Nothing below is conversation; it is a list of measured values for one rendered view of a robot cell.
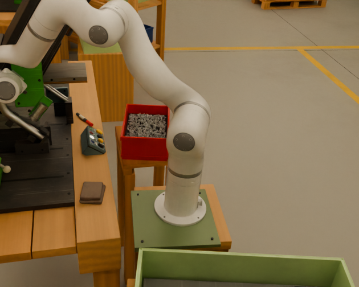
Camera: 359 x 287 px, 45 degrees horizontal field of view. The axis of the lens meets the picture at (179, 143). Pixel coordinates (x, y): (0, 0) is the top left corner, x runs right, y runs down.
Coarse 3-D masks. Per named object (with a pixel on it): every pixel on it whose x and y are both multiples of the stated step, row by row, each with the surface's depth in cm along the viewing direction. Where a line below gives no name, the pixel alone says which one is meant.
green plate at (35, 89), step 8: (40, 64) 171; (24, 72) 171; (32, 72) 172; (40, 72) 172; (24, 80) 172; (32, 80) 172; (40, 80) 173; (32, 88) 173; (40, 88) 174; (24, 96) 173; (32, 96) 174; (40, 96) 175; (16, 104) 174; (24, 104) 174; (32, 104) 175
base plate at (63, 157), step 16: (48, 112) 207; (64, 128) 195; (64, 144) 185; (16, 160) 173; (32, 160) 174; (48, 160) 174; (64, 160) 175; (16, 176) 165; (32, 176) 165; (48, 176) 166; (64, 176) 166; (0, 192) 156; (16, 192) 157; (32, 192) 157; (48, 192) 158; (64, 192) 158; (0, 208) 149; (16, 208) 150; (32, 208) 152; (48, 208) 153
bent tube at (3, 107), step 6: (0, 102) 169; (0, 108) 170; (6, 108) 170; (6, 114) 171; (12, 114) 172; (12, 120) 172; (18, 120) 172; (24, 120) 174; (24, 126) 174; (30, 126) 175; (30, 132) 175; (36, 132) 176; (42, 138) 177
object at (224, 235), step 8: (200, 184) 175; (208, 184) 176; (208, 192) 171; (216, 200) 167; (216, 208) 164; (216, 216) 160; (216, 224) 156; (224, 224) 157; (224, 232) 153; (224, 240) 150; (200, 248) 150; (208, 248) 150; (216, 248) 151; (224, 248) 151
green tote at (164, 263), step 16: (144, 256) 130; (160, 256) 130; (176, 256) 130; (192, 256) 130; (208, 256) 130; (224, 256) 130; (240, 256) 130; (256, 256) 130; (272, 256) 130; (288, 256) 131; (304, 256) 131; (144, 272) 134; (160, 272) 134; (176, 272) 134; (192, 272) 134; (208, 272) 134; (224, 272) 134; (240, 272) 134; (256, 272) 134; (272, 272) 134; (288, 272) 134; (304, 272) 134; (320, 272) 134; (336, 272) 133
